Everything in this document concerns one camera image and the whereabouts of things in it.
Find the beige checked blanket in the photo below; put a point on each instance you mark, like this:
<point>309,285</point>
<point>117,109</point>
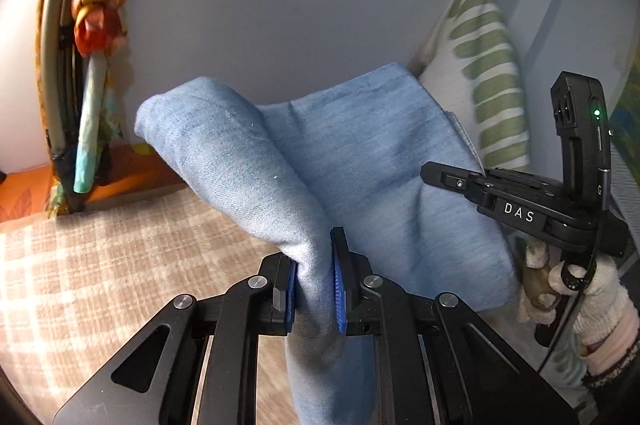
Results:
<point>125,255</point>

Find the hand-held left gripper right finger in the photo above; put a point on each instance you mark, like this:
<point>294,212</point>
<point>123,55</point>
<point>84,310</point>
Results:
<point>339,290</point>

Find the person's right forearm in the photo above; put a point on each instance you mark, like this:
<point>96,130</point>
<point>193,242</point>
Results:
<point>612,345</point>

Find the blue denim pants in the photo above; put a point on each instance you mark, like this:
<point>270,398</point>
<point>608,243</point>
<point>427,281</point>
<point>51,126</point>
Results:
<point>380,155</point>

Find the green striped pillow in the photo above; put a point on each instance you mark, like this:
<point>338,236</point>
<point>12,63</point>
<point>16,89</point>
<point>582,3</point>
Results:
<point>480,55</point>

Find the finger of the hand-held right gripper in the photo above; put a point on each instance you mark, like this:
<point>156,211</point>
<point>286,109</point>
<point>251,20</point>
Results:
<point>450,177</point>

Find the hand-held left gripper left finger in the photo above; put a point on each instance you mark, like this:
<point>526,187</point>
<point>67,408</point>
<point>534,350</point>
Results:
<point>290,300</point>

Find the person's right hand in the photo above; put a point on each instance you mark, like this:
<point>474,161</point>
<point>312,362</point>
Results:
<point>605,290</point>

